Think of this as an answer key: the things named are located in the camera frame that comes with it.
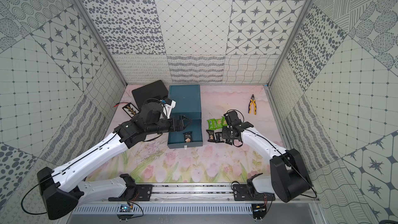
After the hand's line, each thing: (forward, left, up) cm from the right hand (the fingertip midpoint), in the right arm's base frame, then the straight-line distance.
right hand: (228, 134), depth 88 cm
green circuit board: (-35, +51, -7) cm, 62 cm away
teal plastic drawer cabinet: (+13, +23, +17) cm, 32 cm away
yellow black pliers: (+30, -20, -4) cm, 37 cm away
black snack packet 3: (-1, +6, -2) cm, 6 cm away
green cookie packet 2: (+11, +2, -4) cm, 12 cm away
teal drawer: (-4, +30, +2) cm, 30 cm away
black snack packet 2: (-1, +10, -3) cm, 10 cm away
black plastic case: (+32, +61, -1) cm, 69 cm away
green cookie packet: (+10, +8, -5) cm, 13 cm away
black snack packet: (-3, +23, +4) cm, 24 cm away
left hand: (-4, +22, +22) cm, 31 cm away
